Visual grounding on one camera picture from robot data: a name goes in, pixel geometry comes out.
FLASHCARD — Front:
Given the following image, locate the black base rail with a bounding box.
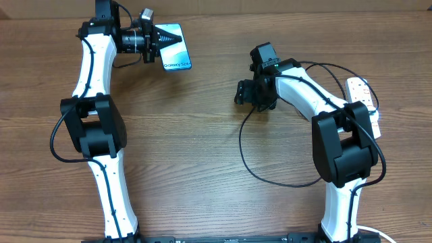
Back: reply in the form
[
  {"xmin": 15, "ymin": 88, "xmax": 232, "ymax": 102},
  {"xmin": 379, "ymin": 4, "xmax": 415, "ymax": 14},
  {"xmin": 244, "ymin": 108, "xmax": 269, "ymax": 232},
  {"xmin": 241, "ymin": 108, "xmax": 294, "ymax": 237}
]
[{"xmin": 81, "ymin": 232, "xmax": 381, "ymax": 243}]

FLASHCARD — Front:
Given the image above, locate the black USB charging cable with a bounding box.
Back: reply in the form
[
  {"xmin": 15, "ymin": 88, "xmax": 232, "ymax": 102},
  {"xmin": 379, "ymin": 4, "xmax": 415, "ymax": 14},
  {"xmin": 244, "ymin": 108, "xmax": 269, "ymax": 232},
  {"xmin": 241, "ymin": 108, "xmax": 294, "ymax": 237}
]
[{"xmin": 238, "ymin": 60, "xmax": 380, "ymax": 188}]

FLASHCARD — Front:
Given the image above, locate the Samsung Galaxy S24 smartphone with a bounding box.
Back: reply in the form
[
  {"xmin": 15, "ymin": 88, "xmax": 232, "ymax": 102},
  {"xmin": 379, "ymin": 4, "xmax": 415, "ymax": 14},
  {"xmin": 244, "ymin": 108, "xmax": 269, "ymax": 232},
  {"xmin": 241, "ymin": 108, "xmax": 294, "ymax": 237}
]
[{"xmin": 155, "ymin": 23, "xmax": 192, "ymax": 72}]

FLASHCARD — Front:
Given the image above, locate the white power strip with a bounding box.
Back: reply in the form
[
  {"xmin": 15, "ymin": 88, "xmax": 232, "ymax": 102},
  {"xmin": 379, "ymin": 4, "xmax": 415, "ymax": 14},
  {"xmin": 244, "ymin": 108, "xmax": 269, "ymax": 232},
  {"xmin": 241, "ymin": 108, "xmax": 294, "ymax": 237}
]
[{"xmin": 345, "ymin": 77, "xmax": 381, "ymax": 139}]

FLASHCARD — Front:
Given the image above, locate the white charger plug adapter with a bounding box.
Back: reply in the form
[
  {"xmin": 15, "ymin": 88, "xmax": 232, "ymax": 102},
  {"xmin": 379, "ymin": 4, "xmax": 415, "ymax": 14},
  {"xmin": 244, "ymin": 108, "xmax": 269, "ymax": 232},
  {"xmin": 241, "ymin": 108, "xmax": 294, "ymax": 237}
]
[{"xmin": 367, "ymin": 106, "xmax": 379, "ymax": 126}]

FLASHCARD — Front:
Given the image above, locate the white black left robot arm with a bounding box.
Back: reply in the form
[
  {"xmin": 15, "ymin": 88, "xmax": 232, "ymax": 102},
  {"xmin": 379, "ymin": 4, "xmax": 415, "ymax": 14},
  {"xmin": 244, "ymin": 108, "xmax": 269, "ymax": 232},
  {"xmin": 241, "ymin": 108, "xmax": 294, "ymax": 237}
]
[{"xmin": 50, "ymin": 0, "xmax": 192, "ymax": 242}]

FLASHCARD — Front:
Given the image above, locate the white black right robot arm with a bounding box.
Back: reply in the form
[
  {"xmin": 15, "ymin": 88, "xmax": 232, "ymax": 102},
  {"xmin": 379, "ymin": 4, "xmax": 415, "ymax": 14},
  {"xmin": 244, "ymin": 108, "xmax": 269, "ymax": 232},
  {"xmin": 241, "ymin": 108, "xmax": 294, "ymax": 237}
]
[{"xmin": 234, "ymin": 43, "xmax": 386, "ymax": 242}]

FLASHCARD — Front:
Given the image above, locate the white power strip cord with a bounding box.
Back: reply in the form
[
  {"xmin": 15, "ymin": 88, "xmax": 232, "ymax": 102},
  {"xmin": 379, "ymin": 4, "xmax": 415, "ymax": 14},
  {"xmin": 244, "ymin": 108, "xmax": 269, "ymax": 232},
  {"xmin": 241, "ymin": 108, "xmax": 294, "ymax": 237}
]
[{"xmin": 356, "ymin": 224, "xmax": 398, "ymax": 243}]

